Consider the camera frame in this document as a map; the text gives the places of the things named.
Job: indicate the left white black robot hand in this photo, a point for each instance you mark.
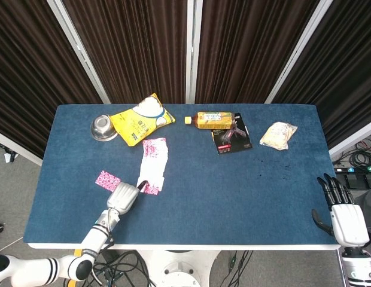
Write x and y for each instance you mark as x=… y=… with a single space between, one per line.
x=122 y=197

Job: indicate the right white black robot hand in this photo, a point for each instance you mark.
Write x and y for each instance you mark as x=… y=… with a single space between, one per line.
x=348 y=224

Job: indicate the small pink patterned packet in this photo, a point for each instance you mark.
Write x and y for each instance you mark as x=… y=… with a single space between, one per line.
x=106 y=180

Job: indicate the pink white patterned packet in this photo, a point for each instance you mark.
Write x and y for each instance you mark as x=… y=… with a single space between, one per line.
x=154 y=164

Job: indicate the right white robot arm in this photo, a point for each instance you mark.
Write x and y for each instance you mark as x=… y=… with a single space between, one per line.
x=357 y=264

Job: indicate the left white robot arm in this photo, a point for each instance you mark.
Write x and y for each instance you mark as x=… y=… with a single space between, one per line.
x=92 y=239

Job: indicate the black power strip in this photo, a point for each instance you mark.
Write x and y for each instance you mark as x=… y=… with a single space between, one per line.
x=357 y=170

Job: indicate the stainless steel bowl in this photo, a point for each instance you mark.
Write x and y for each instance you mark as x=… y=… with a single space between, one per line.
x=103 y=129

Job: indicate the yellow snack bag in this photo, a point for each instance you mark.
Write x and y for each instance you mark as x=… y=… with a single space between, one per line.
x=142 y=121

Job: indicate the blue felt table cover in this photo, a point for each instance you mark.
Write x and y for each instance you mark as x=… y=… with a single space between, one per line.
x=218 y=194

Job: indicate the wrapped pale bread packet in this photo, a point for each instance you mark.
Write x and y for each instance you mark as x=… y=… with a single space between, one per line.
x=278 y=135

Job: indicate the yellow-capped tea bottle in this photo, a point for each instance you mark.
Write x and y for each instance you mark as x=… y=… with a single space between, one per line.
x=211 y=120

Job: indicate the small white floor item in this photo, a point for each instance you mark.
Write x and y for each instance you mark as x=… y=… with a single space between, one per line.
x=8 y=157

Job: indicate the black glue gun package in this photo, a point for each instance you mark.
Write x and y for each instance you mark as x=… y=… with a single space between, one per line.
x=233 y=140

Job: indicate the dark brown curtain panel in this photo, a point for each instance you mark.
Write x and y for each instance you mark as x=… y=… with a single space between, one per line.
x=344 y=74
x=134 y=51
x=33 y=74
x=248 y=51

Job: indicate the white partition rail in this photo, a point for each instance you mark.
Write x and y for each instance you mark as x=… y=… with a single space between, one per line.
x=18 y=148
x=353 y=138

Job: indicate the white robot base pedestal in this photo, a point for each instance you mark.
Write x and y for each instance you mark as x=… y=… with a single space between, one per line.
x=176 y=269

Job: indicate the white partition post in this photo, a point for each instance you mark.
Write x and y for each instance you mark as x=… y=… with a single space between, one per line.
x=80 y=53
x=296 y=56
x=194 y=51

